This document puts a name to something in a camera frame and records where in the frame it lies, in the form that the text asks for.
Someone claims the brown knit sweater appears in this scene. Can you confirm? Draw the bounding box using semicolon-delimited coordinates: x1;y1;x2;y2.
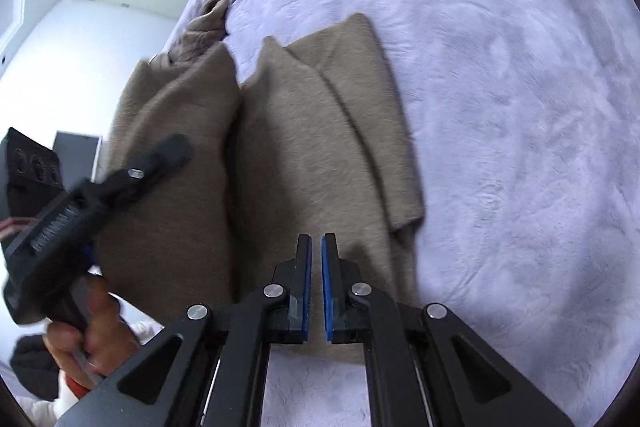
96;0;425;324

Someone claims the black clothing heap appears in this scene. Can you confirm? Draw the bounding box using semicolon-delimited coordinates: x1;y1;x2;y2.
10;335;60;402

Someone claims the person left hand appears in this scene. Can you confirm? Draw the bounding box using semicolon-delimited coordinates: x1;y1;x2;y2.
43;275;141;389

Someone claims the lavender embossed bed blanket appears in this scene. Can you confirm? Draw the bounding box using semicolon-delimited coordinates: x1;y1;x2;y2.
184;0;639;426

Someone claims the black camera module box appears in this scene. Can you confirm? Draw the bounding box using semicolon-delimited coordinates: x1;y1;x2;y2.
0;127;64;241

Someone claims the wall mounted monitor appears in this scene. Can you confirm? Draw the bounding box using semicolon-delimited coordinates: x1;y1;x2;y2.
53;131;102;190

